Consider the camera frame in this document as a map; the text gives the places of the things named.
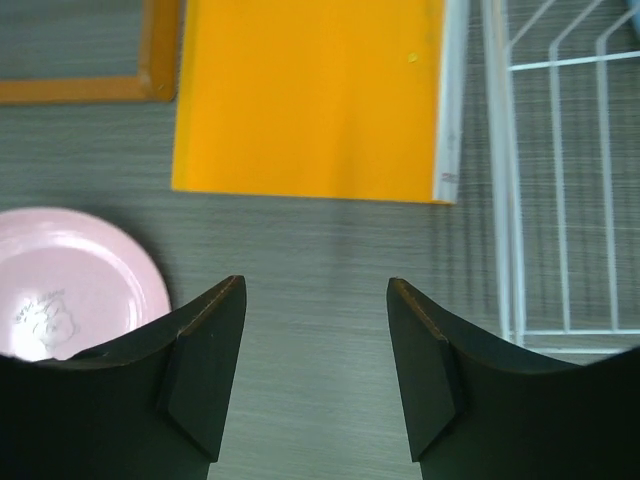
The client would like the white wire dish rack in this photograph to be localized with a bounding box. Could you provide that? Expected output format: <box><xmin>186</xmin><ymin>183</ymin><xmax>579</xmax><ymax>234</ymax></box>
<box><xmin>482</xmin><ymin>1</ymin><xmax>639</xmax><ymax>364</ymax></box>

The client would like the pink plate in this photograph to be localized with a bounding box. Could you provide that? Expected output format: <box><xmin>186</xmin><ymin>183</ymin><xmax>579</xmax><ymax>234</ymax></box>
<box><xmin>1</xmin><ymin>207</ymin><xmax>171</xmax><ymax>361</ymax></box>

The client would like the orange folder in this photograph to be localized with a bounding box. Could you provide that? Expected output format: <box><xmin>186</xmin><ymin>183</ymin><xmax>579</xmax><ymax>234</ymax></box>
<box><xmin>172</xmin><ymin>0</ymin><xmax>470</xmax><ymax>204</ymax></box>

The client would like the wooden shelf rack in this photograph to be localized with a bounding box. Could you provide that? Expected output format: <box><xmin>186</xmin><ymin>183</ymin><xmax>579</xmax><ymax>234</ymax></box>
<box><xmin>0</xmin><ymin>0</ymin><xmax>180</xmax><ymax>105</ymax></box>

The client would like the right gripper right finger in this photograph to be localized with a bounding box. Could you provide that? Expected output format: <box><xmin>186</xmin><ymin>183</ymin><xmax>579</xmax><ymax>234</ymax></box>
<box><xmin>387</xmin><ymin>278</ymin><xmax>639</xmax><ymax>479</ymax></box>

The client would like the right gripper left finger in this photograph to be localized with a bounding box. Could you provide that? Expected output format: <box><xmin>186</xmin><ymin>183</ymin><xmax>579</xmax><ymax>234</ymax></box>
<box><xmin>1</xmin><ymin>275</ymin><xmax>247</xmax><ymax>479</ymax></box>

